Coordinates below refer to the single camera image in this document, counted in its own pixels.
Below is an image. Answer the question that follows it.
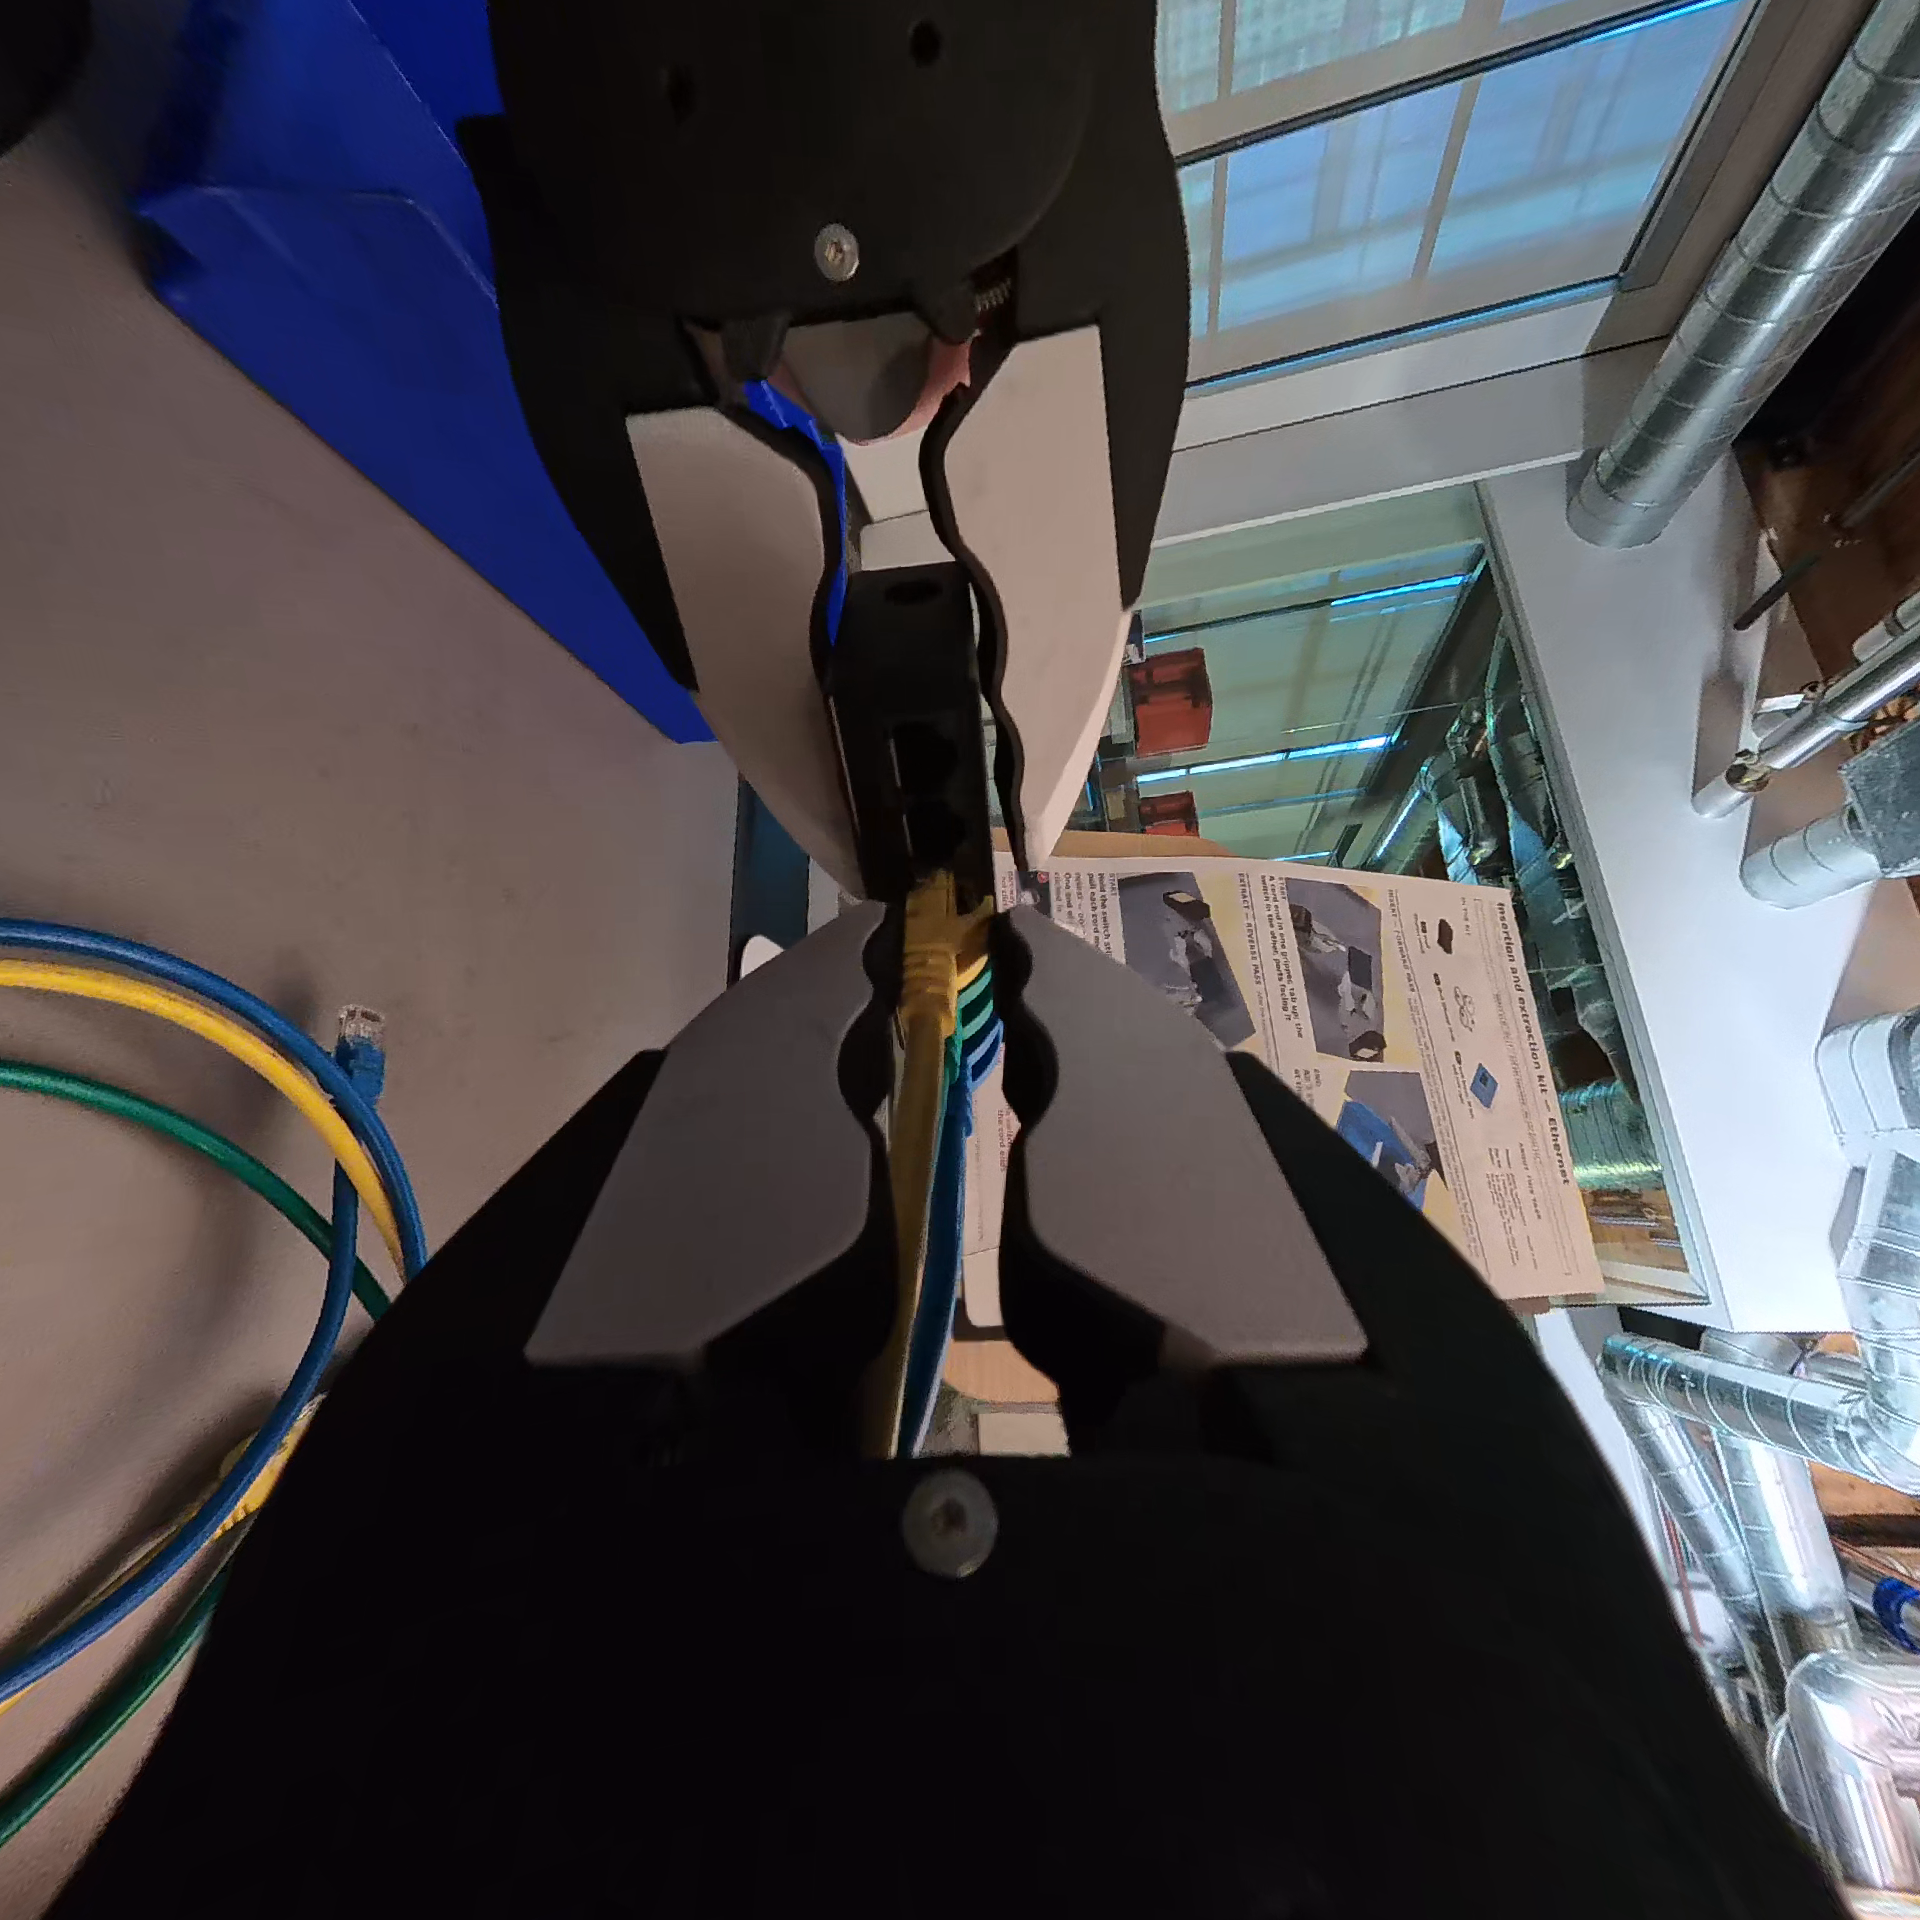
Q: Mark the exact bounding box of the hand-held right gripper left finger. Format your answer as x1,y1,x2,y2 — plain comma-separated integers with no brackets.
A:
527,901,909,1455

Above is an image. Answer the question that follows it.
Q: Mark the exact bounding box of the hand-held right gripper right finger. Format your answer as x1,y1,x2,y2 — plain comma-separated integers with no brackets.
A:
991,903,1369,1455

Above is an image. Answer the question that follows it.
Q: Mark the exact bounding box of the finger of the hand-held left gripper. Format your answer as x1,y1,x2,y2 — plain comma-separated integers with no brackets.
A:
623,381,881,903
919,321,1151,903

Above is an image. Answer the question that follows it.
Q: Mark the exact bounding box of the black network switch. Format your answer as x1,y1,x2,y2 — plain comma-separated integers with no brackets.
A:
829,562,1003,910

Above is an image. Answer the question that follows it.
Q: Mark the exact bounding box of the green ethernet cable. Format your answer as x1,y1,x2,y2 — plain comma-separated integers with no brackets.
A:
0,966,1003,1854

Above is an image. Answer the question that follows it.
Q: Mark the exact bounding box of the yellow ethernet cable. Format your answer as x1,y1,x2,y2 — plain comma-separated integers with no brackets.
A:
0,862,1000,1718

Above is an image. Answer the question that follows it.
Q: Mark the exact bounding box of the blue ethernet cable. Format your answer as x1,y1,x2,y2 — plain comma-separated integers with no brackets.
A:
0,919,1003,1711

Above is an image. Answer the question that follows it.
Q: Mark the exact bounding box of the blue plastic bin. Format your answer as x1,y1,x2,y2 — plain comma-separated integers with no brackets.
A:
129,0,858,746

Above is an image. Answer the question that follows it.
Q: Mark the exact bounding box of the printed instruction sheet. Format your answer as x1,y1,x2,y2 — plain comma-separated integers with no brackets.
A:
960,854,1609,1327

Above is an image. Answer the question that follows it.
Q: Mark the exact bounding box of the dark rectangular table panel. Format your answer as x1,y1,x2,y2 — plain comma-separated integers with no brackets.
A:
731,773,848,984

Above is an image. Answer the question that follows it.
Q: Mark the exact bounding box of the silver ventilation ductwork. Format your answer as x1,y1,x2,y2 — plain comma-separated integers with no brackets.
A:
1568,0,1920,1893

